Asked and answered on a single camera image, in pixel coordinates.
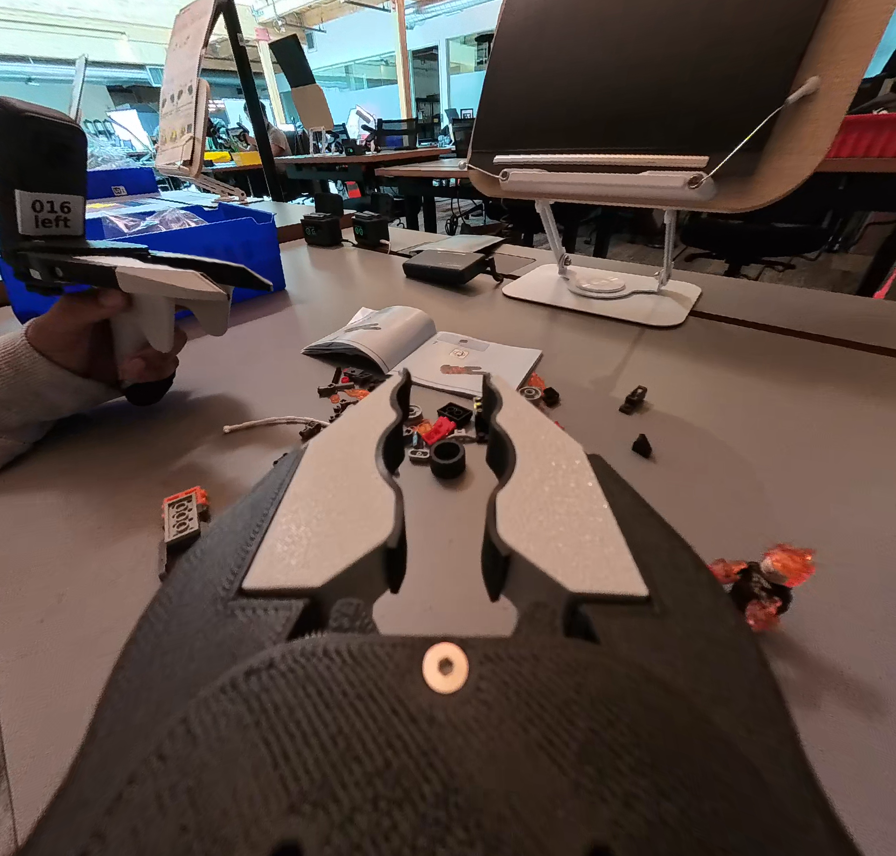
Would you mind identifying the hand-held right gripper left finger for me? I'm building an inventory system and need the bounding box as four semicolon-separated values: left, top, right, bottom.
240;369;414;599

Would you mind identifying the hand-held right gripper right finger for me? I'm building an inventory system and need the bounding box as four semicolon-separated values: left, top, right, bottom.
479;372;652;604

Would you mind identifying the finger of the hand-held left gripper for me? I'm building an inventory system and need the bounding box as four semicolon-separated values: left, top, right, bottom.
70;244;274;293

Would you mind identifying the black lego tire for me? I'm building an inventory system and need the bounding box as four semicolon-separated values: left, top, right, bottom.
429;441;469;481

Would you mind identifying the grey and orange lego assembly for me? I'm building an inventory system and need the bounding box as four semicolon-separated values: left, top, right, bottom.
160;487;211;578

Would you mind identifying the person's left forearm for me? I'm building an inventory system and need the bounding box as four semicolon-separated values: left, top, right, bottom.
0;320;123;470

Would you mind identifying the pile of loose lego pieces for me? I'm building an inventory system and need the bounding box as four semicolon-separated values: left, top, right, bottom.
318;366;561;482

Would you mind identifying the open lego instruction booklet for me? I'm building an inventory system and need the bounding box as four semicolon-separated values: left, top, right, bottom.
302;306;438;376

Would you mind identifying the orange flame lego assembly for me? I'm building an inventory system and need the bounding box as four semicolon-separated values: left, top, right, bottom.
708;544;817;632

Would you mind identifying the person's left hand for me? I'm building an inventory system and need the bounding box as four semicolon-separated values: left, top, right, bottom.
24;289;189;386

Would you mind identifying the clear plastic bag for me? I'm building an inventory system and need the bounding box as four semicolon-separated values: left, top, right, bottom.
91;195;219;236

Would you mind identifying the blue plastic bin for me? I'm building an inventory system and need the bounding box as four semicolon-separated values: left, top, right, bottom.
0;167;287;306

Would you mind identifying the small book stand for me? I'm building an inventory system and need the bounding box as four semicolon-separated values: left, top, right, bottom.
154;78;247;203

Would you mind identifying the printed instruction sheet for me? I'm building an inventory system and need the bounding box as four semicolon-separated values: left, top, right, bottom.
155;0;219;171

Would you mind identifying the black metal pole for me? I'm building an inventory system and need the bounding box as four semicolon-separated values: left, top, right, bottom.
208;0;281;202

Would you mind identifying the tablet on white stand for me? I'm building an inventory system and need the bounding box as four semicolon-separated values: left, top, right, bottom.
465;0;889;327

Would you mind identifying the wooden background desk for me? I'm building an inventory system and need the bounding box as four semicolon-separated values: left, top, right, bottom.
274;146;457;195

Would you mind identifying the grey flat pad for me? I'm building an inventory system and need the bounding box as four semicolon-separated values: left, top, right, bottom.
413;235;541;278

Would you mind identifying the flat black device box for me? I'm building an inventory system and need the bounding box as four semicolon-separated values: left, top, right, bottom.
402;249;491;286

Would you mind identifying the black office chair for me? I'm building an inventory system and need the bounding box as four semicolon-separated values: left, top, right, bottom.
680;205;872;278

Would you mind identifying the black screen panel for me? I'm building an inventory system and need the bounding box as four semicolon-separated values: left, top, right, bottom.
472;0;849;166

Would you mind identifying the white cord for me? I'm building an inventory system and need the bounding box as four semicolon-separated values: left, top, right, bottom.
223;414;330;438

